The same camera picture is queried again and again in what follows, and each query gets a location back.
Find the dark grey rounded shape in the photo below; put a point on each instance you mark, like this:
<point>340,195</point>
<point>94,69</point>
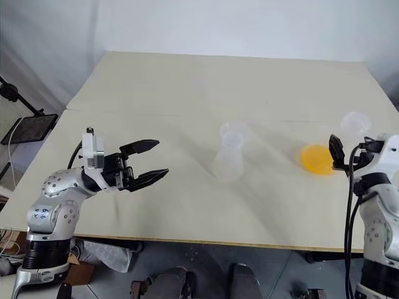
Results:
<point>170,281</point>
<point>246,280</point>

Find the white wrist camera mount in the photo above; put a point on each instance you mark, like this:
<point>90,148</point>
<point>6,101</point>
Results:
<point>389,152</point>
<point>93,149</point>

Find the clear plastic bottle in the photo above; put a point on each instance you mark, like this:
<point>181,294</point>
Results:
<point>230,162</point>

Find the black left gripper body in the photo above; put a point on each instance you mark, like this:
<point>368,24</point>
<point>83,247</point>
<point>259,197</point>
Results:
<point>117,172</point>

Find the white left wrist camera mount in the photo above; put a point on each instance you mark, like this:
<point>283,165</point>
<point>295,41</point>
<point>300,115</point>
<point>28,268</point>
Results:
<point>93,149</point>

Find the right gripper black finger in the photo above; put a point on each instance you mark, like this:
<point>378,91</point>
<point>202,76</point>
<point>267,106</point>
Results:
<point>337,152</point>

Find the crumpled clear plastic bag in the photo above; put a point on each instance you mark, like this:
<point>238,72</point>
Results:
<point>106,253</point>

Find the black table foot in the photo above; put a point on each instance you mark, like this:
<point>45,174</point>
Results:
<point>333,257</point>

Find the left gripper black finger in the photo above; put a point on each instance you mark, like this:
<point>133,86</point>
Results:
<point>149,178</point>
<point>141,146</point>

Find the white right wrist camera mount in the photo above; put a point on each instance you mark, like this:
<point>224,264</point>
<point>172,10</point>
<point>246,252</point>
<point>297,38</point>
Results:
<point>389,152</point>

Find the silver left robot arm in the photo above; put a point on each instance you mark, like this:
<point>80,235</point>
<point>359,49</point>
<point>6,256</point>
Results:
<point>53,215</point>

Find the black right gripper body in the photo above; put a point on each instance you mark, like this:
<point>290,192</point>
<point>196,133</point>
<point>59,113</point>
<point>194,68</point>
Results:
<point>366,163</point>

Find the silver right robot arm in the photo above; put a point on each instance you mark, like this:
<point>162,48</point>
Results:
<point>381,224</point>

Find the black tablet on stand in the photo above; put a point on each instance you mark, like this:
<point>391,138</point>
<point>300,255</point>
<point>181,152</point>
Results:
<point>29,128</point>

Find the brown cardboard box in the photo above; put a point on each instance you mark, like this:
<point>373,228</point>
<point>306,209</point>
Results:
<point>78,269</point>

